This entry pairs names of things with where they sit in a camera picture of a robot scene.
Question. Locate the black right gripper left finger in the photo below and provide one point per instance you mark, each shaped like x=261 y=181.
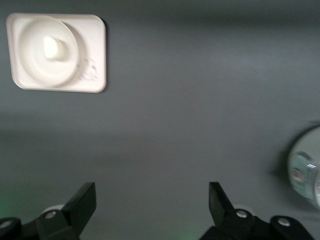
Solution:
x=80 y=205

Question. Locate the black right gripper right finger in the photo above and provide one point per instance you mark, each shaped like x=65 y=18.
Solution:
x=220 y=205

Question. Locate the round beige plate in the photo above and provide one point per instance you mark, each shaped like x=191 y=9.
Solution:
x=35 y=67

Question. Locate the small white steamed bun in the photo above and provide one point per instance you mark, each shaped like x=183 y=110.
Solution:
x=55 y=50

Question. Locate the beige rectangular rabbit tray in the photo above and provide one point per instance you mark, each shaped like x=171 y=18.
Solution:
x=93 y=45

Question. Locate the pale green electric pot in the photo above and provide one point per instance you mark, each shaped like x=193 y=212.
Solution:
x=300 y=150

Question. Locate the glass pot lid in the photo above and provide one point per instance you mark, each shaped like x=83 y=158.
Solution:
x=317 y=185

